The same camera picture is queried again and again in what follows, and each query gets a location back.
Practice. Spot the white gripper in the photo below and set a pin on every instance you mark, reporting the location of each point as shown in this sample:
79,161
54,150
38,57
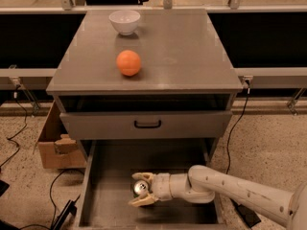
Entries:
161,185

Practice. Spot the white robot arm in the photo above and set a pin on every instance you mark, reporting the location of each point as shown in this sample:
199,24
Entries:
200,184

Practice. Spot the open grey middle drawer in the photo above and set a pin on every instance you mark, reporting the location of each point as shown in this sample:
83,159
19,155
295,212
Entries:
107,187

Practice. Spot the grey upper drawer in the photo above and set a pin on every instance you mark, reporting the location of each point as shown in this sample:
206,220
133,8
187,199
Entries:
119,125

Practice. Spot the grey drawer cabinet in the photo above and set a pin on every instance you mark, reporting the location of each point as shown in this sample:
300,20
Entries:
183,67

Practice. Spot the black device bottom left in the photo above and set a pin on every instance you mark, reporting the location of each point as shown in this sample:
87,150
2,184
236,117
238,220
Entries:
69,209

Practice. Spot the brown cardboard box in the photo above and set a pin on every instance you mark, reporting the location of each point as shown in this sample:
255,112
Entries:
57,150

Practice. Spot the black power adapter right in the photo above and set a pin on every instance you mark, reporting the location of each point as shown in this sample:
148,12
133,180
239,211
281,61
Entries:
248,216

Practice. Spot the orange ball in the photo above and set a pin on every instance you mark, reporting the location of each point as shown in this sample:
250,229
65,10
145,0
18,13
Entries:
128,63

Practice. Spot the white bowl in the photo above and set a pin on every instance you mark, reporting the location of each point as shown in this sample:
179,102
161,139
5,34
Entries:
124,22

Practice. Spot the black drawer handle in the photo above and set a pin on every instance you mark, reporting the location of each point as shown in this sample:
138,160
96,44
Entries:
147,125

